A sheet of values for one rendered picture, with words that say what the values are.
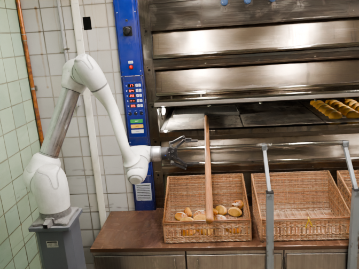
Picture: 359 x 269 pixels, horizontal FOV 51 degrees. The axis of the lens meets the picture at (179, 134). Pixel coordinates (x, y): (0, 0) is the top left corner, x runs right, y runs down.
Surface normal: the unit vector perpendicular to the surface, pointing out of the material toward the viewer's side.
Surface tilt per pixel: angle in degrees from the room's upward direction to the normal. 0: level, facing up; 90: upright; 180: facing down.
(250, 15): 90
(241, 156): 70
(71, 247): 90
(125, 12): 90
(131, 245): 0
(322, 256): 91
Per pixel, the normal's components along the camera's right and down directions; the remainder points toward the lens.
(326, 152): -0.10, -0.08
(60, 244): -0.07, 0.26
